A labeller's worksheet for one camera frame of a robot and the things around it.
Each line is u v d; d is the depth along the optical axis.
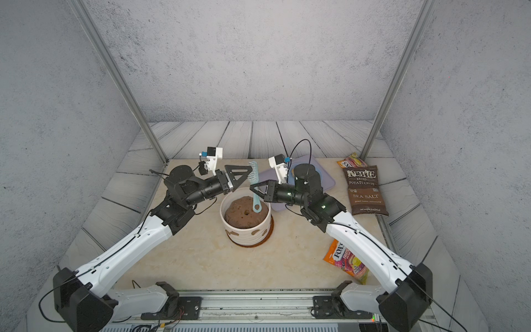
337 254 0.83
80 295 0.38
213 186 0.58
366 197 1.01
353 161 1.16
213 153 0.61
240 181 0.61
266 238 0.88
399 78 0.87
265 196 0.61
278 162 0.62
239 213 0.86
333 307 0.64
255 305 0.74
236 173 0.56
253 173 0.63
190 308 0.73
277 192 0.59
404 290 0.37
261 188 0.65
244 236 0.79
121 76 0.87
